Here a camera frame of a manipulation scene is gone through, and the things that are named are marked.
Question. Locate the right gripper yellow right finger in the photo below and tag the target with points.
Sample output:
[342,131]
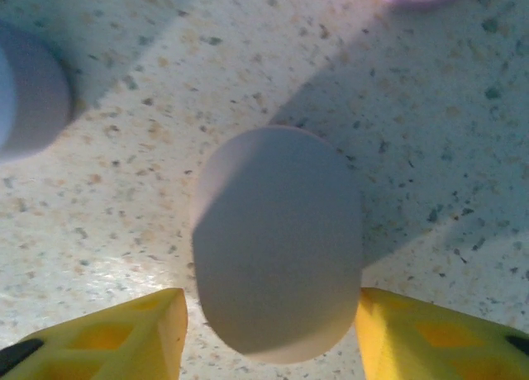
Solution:
[438,343]

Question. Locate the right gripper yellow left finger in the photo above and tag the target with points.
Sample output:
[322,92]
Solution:
[103,343]

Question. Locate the pink earbud charging case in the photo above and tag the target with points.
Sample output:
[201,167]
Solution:
[277,248]

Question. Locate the white earbud charging case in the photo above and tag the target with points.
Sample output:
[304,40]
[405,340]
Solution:
[25,99]

